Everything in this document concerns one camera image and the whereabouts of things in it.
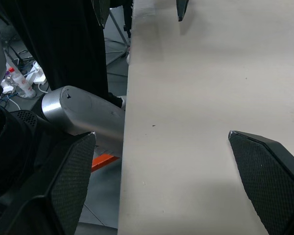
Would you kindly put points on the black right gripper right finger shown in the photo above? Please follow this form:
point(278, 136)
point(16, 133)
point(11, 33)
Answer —
point(267, 181)

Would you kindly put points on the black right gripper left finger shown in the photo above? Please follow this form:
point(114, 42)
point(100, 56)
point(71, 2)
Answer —
point(68, 181)

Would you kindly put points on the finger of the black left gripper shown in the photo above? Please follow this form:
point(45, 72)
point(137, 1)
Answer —
point(181, 9)
point(101, 12)

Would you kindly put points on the orange bar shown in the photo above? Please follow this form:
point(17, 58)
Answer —
point(104, 162)

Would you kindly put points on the person's black trouser leg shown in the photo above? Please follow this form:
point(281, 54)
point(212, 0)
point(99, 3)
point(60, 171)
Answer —
point(63, 41)

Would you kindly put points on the black robot waist housing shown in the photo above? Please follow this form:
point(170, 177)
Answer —
point(9, 147)

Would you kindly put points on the silver robot leg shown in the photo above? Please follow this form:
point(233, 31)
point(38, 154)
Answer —
point(88, 115)

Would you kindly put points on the black shoe with white sole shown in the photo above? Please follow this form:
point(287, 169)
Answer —
point(117, 100)

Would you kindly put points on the clear bottle with red cap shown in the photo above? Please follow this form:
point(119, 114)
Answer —
point(20, 83)

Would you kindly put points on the grey metal frame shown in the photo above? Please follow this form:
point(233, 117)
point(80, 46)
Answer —
point(120, 31)

